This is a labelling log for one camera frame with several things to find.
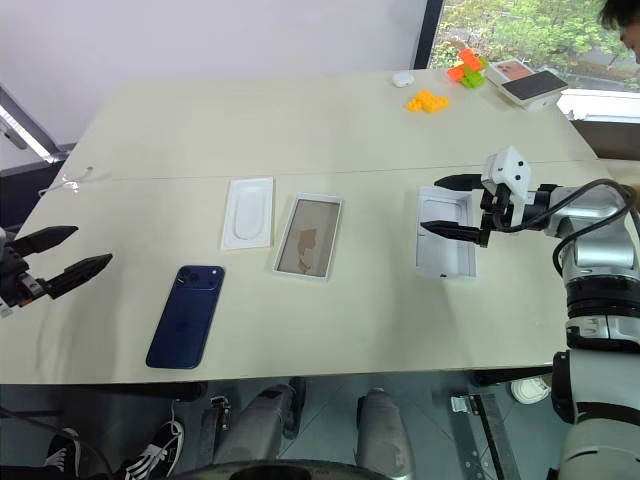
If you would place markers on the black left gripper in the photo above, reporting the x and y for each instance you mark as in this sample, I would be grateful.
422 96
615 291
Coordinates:
17 280

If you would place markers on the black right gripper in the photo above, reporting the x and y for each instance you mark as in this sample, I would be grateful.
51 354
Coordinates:
497 210

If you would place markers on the dark blue smartphone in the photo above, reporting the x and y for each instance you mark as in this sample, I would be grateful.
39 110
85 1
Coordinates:
185 320

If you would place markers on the white phone box base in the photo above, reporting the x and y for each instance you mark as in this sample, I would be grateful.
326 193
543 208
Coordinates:
310 237

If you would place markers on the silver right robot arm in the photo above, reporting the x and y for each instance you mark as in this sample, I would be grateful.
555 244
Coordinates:
600 250

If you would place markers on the white payment terminal device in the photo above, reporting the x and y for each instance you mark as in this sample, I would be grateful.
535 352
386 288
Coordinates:
532 87

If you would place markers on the yellow toy brick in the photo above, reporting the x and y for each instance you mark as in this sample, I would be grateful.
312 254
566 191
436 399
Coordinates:
427 101

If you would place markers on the green toy brick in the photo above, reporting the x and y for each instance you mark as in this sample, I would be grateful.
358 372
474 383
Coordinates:
474 77

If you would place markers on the white earbuds case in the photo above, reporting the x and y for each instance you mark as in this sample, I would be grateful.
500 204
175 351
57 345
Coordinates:
401 80

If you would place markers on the white window sill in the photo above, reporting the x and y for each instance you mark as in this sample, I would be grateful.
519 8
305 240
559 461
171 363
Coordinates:
600 105

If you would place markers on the white moulded insert tray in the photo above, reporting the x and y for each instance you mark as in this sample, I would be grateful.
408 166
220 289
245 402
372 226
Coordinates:
248 212

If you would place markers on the black white laced sneaker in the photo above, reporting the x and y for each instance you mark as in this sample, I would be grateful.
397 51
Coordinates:
62 447
155 450

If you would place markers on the white shoe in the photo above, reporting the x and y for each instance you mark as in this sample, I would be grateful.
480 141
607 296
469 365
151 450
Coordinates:
530 390

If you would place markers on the grey robot leg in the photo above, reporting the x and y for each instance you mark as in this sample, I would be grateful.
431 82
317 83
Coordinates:
255 425
382 435

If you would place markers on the person with black hair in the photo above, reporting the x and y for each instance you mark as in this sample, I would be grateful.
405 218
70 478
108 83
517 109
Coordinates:
622 20

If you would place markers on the dark rounded robot torso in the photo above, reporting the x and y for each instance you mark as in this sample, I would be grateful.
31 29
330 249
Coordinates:
295 472

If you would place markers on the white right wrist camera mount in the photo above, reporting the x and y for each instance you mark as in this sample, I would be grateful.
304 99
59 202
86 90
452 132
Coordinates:
512 167

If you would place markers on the grey metal frame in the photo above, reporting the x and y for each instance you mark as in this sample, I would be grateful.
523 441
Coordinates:
27 125

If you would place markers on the dark window frame post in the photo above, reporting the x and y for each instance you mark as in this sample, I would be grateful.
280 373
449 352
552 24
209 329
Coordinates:
427 32

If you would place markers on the silver metal floor bracket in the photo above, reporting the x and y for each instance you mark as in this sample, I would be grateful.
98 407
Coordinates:
465 403

